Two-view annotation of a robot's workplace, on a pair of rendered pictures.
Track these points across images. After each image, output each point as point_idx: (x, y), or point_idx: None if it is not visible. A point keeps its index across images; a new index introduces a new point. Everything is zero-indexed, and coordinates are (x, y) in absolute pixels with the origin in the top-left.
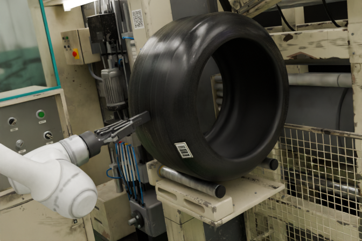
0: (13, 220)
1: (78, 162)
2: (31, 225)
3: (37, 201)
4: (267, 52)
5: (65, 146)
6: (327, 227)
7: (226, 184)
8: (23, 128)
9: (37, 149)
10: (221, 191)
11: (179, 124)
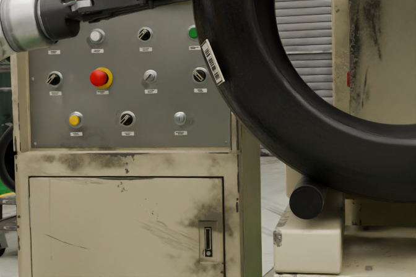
0: (104, 201)
1: (17, 34)
2: (130, 223)
3: (148, 185)
4: None
5: None
6: None
7: None
8: (161, 51)
9: None
10: (304, 200)
11: None
